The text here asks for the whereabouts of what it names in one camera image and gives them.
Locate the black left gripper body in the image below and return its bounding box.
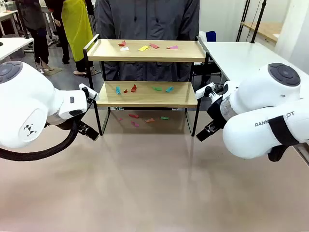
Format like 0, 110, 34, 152
45, 115, 82, 131

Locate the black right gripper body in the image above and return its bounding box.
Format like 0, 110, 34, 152
207, 95, 228, 127

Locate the large white desk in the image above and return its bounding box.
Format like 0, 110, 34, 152
197, 36, 309, 97

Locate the person in black clothes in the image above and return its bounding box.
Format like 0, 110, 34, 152
44, 0, 71, 65
16, 0, 56, 73

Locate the black tripod stand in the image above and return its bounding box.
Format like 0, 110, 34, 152
235, 0, 252, 42

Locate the white desk with black edge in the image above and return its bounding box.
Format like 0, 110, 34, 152
0, 36, 34, 61

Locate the light wooden table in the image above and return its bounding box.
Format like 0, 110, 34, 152
240, 21, 283, 44

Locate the black pole stand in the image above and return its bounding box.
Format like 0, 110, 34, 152
250, 0, 268, 44

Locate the person in yellow apron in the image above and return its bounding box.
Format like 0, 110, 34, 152
60, 0, 100, 77

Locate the person in grey jacket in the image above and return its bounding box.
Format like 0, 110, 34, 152
93, 0, 201, 111

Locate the small white table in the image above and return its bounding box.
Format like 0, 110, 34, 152
0, 9, 19, 37

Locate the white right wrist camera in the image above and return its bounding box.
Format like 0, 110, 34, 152
195, 82, 217, 100

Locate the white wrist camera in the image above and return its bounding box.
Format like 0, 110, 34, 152
195, 82, 217, 100
79, 83, 99, 102

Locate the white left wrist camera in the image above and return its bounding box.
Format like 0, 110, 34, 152
79, 83, 99, 102

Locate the black braided cable sleeve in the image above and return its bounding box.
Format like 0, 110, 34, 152
0, 113, 84, 161

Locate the black strap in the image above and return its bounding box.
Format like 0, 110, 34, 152
267, 116, 302, 163

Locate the two-tier wooden shelf black frame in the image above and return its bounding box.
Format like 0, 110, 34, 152
83, 33, 209, 137

